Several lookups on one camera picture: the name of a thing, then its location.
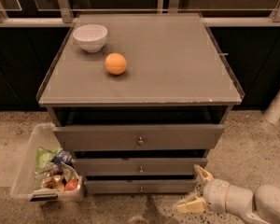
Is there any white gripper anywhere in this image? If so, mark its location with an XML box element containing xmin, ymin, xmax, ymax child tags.
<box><xmin>175</xmin><ymin>164</ymin><xmax>231</xmax><ymax>214</ymax></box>

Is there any grey drawer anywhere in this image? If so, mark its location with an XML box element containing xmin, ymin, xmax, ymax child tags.
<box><xmin>53</xmin><ymin>124</ymin><xmax>225</xmax><ymax>151</ymax></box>
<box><xmin>73</xmin><ymin>158</ymin><xmax>207</xmax><ymax>176</ymax></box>
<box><xmin>84</xmin><ymin>179</ymin><xmax>196</xmax><ymax>194</ymax></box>

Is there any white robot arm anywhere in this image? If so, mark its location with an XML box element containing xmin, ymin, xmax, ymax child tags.
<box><xmin>175</xmin><ymin>164</ymin><xmax>280</xmax><ymax>224</ymax></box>

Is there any white cylindrical robot base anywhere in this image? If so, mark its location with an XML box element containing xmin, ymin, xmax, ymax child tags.
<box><xmin>263</xmin><ymin>90</ymin><xmax>280</xmax><ymax>123</ymax></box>

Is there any grey bottom drawer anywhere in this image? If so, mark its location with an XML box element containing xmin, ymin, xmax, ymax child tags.
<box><xmin>84</xmin><ymin>179</ymin><xmax>196</xmax><ymax>194</ymax></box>

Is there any grey top drawer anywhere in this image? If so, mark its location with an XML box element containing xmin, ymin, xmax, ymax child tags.
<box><xmin>53</xmin><ymin>124</ymin><xmax>225</xmax><ymax>151</ymax></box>

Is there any grey drawer cabinet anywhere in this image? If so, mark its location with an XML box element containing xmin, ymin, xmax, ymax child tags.
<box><xmin>37</xmin><ymin>14</ymin><xmax>244</xmax><ymax>182</ymax></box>

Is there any red apple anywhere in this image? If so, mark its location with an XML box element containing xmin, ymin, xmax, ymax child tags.
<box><xmin>64</xmin><ymin>179</ymin><xmax>78</xmax><ymax>191</ymax></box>

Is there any blue snack packet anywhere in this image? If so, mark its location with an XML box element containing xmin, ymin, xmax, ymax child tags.
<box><xmin>53</xmin><ymin>150</ymin><xmax>72</xmax><ymax>165</ymax></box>

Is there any brown snack packet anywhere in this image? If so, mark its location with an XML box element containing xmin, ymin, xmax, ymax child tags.
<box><xmin>41</xmin><ymin>175</ymin><xmax>63</xmax><ymax>189</ymax></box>

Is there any orange fruit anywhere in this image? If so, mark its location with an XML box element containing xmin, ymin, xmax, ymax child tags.
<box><xmin>105</xmin><ymin>53</ymin><xmax>127</xmax><ymax>76</ymax></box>

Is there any green snack bag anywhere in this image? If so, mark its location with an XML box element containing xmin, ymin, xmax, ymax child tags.
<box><xmin>35</xmin><ymin>147</ymin><xmax>63</xmax><ymax>172</ymax></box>

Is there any clear plastic bin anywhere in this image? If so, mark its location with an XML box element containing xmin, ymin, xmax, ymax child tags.
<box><xmin>10</xmin><ymin>123</ymin><xmax>84</xmax><ymax>202</ymax></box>

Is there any white ceramic bowl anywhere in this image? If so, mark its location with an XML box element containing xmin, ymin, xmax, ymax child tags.
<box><xmin>73</xmin><ymin>24</ymin><xmax>108</xmax><ymax>53</ymax></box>

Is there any metal window railing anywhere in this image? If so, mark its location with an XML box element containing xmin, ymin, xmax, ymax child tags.
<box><xmin>0</xmin><ymin>0</ymin><xmax>280</xmax><ymax>27</ymax></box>

